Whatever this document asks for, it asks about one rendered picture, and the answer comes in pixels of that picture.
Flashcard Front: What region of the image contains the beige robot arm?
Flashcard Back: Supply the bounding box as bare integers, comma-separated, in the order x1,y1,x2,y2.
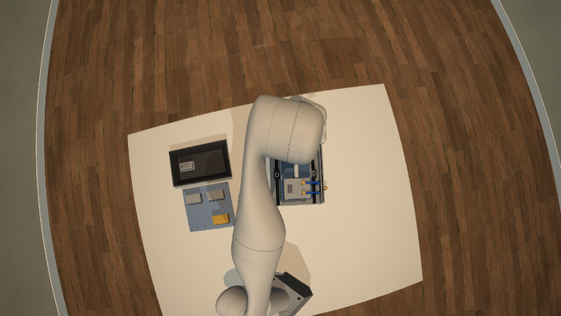
215,94,327,316

